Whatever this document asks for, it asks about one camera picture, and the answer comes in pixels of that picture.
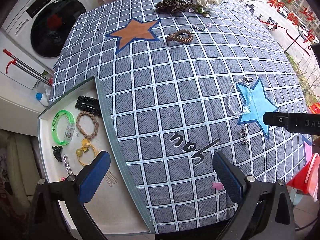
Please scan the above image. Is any black claw hair clip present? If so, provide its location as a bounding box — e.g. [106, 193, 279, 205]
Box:
[52, 145, 63, 163]

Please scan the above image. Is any red-handled metal rod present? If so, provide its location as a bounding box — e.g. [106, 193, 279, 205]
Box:
[3, 48, 53, 87]

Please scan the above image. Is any tan braided hair tie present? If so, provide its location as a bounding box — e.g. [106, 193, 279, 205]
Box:
[75, 110, 100, 141]

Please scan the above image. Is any brown spiral hair tie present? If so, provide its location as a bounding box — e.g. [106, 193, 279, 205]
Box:
[166, 29, 194, 45]

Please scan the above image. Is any silver rhinestone hair clip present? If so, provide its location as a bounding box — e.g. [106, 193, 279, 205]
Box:
[193, 25, 207, 33]

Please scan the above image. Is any silver star hair clip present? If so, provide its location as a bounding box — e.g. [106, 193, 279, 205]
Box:
[62, 154, 73, 176]

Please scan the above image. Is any white washing machine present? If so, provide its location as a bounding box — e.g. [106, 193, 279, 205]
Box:
[2, 0, 98, 69]

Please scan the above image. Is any green leaf hair clip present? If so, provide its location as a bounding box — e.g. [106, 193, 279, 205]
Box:
[188, 7, 211, 18]

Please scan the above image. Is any red plastic basin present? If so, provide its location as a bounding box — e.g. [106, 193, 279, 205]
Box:
[287, 153, 319, 202]

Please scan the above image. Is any green plastic bangle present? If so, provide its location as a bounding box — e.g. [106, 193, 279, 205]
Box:
[51, 109, 75, 146]

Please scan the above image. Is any blue-capped white bottle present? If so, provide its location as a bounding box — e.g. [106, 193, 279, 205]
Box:
[36, 93, 49, 107]

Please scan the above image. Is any black beaded snap clip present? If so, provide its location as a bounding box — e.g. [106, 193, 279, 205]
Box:
[75, 95, 101, 116]

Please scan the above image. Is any small pink hair clip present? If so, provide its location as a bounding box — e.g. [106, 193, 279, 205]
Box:
[212, 182, 224, 191]

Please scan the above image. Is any beige metal hair clip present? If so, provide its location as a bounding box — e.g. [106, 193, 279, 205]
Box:
[105, 170, 119, 187]

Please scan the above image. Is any yellow elastic hair tie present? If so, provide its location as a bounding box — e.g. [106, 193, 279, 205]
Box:
[75, 138, 101, 167]

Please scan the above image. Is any small rhinestone hair clip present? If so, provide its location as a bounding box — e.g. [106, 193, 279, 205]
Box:
[238, 126, 248, 145]

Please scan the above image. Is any white jewelry tray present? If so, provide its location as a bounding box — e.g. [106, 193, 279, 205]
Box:
[30, 77, 154, 239]

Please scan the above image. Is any clear crystal bead strap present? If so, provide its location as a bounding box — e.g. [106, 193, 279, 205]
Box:
[227, 76, 254, 117]

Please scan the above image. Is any grey checked tablecloth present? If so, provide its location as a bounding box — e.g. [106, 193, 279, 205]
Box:
[50, 0, 310, 233]

